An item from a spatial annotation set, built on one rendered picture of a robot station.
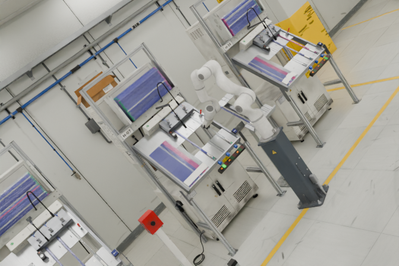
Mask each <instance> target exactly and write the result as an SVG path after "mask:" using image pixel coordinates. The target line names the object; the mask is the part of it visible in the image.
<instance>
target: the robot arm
mask: <svg viewBox="0 0 399 266"><path fill-rule="evenodd" d="M212 74H213V75H214V77H215V79H216V84H217V85H218V86H219V87H220V88H221V89H222V90H223V91H225V92H226V93H229V94H235V95H238V96H239V97H238V98H237V100H236V101H235V103H234V108H235V111H237V113H239V114H241V115H244V116H246V117H248V118H249V120H250V121H251V122H252V124H253V125H254V127H255V128H256V130H257V131H258V132H259V134H260V135H261V138H260V139H259V141H260V142H261V143H266V142H269V141H270V140H272V139H273V138H275V137H276V136H277V135H278V133H279V132H280V129H279V128H273V127H272V125H271V124H270V122H269V121H268V119H267V118H266V117H265V115H264V114H263V112H262V111H261V110H260V109H259V108H255V109H252V108H251V105H252V104H253V102H254V101H255V99H256V95H255V93H254V92H253V91H252V90H251V89H248V88H246V87H242V86H239V85H237V84H235V83H233V82H232V81H230V80H229V79H228V78H227V77H226V76H225V75H224V74H223V71H222V69H221V66H220V64H219V63H218V62H217V61H215V60H210V61H208V62H207V63H206V64H204V65H203V66H202V67H201V68H200V69H196V70H194V71H193V72H192V73H191V81H192V84H193V86H194V89H195V91H196V94H197V96H198V99H199V101H200V102H201V103H205V102H209V101H212V103H213V105H207V106H206V107H205V112H204V121H203V123H202V125H203V126H204V127H203V128H205V129H208V126H209V127H210V124H211V123H212V122H213V117H214V115H215V114H216V113H217V112H219V111H220V109H221V108H220V105H219V102H218V100H217V99H216V98H214V97H211V96H209V95H208V94H207V91H206V88H205V85H204V82H203V81H205V80H207V79H208V78H209V77H210V76H211V75H212Z"/></svg>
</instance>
